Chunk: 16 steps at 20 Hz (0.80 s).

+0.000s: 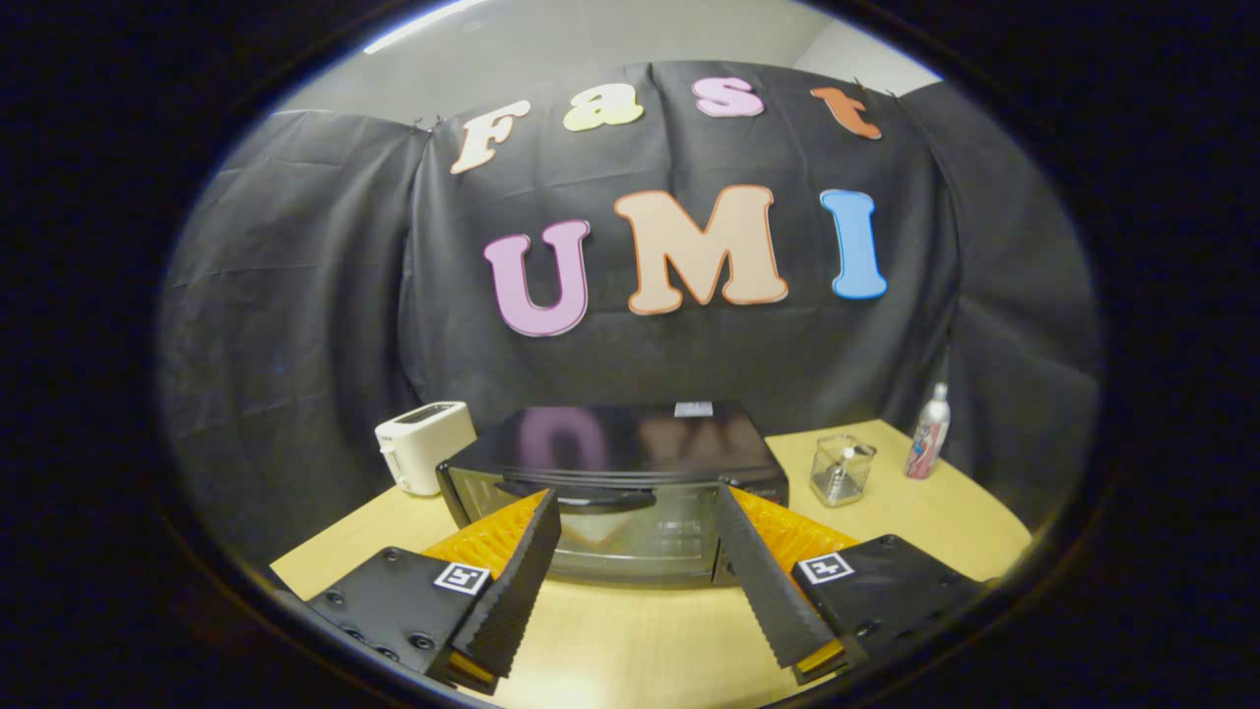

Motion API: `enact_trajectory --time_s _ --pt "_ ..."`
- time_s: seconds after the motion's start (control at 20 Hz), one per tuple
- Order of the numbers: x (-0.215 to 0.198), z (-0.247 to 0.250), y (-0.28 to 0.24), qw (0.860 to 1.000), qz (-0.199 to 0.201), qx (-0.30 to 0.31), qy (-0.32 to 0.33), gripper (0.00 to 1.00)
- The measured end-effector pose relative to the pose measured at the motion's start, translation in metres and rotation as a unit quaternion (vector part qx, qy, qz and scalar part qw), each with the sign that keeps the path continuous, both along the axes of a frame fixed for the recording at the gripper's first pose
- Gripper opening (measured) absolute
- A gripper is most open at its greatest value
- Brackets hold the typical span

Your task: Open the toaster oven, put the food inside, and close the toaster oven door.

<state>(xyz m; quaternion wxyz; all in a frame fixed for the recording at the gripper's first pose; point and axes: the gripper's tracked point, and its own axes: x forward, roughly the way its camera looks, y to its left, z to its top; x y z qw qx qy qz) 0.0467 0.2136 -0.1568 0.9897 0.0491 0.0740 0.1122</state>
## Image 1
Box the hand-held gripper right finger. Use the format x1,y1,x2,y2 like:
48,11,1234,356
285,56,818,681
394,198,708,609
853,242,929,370
714,483,990,687

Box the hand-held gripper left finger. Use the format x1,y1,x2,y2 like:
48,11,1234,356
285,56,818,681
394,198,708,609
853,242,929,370
285,489,564,696

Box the black toaster oven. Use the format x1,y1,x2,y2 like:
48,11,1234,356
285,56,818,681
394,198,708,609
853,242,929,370
436,401,791,590

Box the white toaster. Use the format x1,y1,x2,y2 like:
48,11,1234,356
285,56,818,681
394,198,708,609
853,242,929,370
374,401,478,497

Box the clear glass jar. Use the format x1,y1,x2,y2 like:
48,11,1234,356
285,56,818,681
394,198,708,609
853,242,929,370
809,434,878,508

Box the silver and pink bottle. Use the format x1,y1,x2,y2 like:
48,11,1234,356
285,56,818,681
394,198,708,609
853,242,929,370
905,382,952,481

